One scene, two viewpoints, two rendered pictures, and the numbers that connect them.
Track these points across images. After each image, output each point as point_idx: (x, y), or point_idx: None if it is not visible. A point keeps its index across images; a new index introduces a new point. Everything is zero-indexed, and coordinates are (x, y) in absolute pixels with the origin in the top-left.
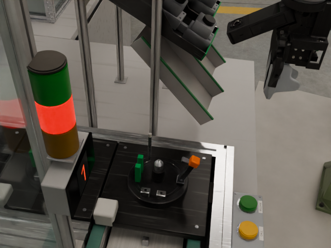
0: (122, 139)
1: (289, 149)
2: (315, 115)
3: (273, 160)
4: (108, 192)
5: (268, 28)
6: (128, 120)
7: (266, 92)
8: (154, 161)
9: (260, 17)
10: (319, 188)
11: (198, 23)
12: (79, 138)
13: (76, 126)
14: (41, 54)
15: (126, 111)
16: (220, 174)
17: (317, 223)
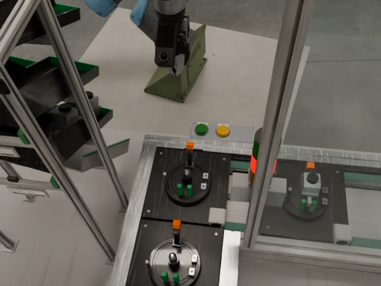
0: (134, 216)
1: (127, 108)
2: (90, 86)
3: (138, 120)
4: (198, 218)
5: (176, 38)
6: (80, 231)
7: (181, 71)
8: (169, 184)
9: (171, 38)
10: (166, 97)
11: (91, 103)
12: (249, 169)
13: None
14: None
15: (67, 234)
16: (174, 144)
17: (194, 104)
